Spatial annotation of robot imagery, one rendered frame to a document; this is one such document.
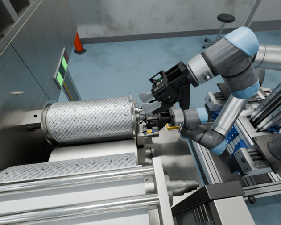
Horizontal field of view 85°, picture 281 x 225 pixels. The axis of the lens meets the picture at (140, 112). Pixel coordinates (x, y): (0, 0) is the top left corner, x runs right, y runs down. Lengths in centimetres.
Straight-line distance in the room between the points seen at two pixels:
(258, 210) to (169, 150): 131
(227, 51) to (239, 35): 4
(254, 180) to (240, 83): 140
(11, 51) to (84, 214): 50
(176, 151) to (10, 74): 74
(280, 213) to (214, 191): 186
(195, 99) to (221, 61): 197
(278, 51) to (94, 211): 63
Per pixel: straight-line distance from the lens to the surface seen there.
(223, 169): 171
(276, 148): 116
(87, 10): 339
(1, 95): 52
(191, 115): 68
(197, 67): 43
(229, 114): 78
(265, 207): 204
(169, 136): 88
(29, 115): 57
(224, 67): 44
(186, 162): 84
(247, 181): 175
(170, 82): 45
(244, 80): 49
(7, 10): 66
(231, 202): 26
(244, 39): 44
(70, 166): 31
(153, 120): 61
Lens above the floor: 166
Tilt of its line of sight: 53 degrees down
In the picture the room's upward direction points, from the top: straight up
